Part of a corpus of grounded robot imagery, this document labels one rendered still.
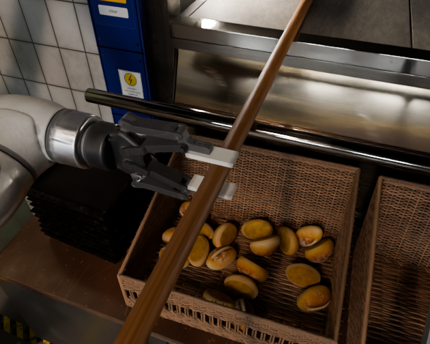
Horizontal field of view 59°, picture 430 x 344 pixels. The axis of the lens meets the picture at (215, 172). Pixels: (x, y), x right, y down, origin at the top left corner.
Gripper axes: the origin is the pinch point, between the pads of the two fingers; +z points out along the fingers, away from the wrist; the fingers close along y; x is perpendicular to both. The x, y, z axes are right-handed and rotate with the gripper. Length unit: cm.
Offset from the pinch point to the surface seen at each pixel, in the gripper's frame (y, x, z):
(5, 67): 26, -54, -99
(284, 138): 3.5, -15.8, 7.5
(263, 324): 49, -4, 11
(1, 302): 120, -9, -105
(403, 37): 2, -65, 27
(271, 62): -0.9, -34.7, 0.1
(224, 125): 3.4, -15.9, -3.9
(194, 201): -0.6, 6.9, -0.4
